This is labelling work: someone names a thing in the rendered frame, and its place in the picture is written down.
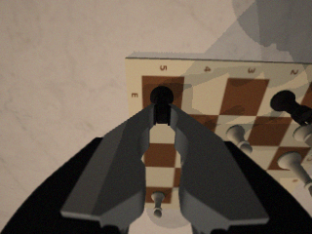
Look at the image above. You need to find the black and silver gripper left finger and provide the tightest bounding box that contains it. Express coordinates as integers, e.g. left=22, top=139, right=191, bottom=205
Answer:
left=0, top=103, right=157, bottom=234

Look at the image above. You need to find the brown and cream chessboard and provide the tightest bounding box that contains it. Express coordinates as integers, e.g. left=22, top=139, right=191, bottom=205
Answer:
left=125, top=58, right=312, bottom=210

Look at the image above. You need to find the white pawn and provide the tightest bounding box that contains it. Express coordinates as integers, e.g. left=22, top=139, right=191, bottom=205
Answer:
left=151, top=191, right=165, bottom=218
left=226, top=125, right=253, bottom=155

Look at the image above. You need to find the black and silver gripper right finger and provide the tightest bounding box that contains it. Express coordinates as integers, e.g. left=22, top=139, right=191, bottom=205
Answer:
left=168, top=103, right=312, bottom=234

